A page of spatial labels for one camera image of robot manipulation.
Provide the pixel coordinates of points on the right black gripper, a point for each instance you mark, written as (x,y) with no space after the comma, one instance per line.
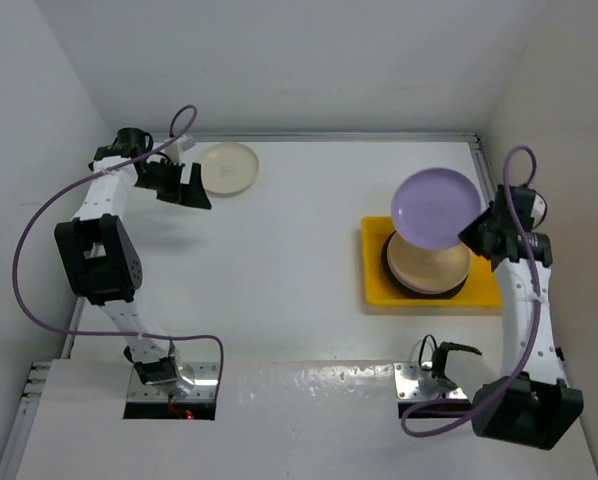
(468,236)

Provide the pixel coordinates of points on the orange plastic plate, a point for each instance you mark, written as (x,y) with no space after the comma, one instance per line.
(428,271)

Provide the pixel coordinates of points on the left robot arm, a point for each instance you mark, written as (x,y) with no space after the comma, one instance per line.
(101,262)

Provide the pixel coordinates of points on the pink plastic plate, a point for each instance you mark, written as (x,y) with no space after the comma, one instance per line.
(410,292)

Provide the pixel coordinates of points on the metal base plate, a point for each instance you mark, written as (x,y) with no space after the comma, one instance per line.
(414,383)
(199,385)

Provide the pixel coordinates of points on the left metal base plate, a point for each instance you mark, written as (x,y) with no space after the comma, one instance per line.
(199,385)

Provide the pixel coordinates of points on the purple plastic plate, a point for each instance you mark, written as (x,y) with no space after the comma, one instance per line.
(431,208)

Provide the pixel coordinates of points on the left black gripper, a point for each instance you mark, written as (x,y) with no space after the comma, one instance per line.
(191,194)

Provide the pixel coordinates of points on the yellow plastic bin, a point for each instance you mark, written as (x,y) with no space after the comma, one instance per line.
(479,292)

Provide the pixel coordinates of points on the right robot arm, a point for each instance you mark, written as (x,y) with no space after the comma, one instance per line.
(528,402)

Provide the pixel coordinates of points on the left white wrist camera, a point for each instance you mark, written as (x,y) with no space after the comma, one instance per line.
(180,147)

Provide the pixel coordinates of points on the cream plastic plate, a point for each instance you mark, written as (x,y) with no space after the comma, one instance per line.
(228,168)

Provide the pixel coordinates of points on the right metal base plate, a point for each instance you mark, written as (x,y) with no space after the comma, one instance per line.
(414,383)

